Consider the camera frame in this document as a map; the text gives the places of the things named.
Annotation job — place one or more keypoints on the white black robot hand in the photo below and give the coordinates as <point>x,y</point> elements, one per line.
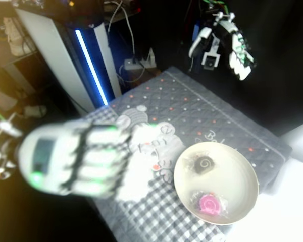
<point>73,161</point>
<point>240,60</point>

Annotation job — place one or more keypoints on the dark swirl candy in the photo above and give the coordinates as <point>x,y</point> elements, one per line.
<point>204,164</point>

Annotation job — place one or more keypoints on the pink candy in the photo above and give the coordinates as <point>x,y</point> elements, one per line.
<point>208,204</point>

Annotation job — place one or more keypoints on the cream round plate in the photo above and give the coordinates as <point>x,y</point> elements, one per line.
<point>229,176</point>

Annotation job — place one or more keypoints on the grey quilt with bear print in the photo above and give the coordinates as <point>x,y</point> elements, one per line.
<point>192,113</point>

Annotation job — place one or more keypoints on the white power strip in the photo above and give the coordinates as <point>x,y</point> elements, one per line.
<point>131,64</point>

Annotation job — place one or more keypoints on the white column with blue light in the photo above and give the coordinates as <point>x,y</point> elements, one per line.
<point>48,50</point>

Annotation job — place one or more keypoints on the cluttered storage shelf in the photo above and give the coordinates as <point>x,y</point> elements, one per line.
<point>15,37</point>

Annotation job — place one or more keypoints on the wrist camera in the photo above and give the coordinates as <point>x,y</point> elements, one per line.
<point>210,61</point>

